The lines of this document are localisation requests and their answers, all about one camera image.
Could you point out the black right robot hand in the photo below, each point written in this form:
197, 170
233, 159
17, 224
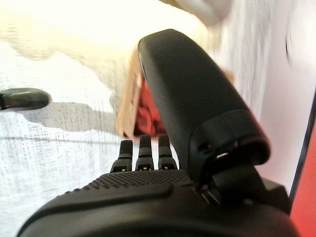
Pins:
192, 86

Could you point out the red garment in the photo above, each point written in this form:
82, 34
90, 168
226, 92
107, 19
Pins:
148, 116

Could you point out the brown rectangular laundry basket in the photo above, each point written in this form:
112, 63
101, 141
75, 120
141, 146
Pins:
128, 103

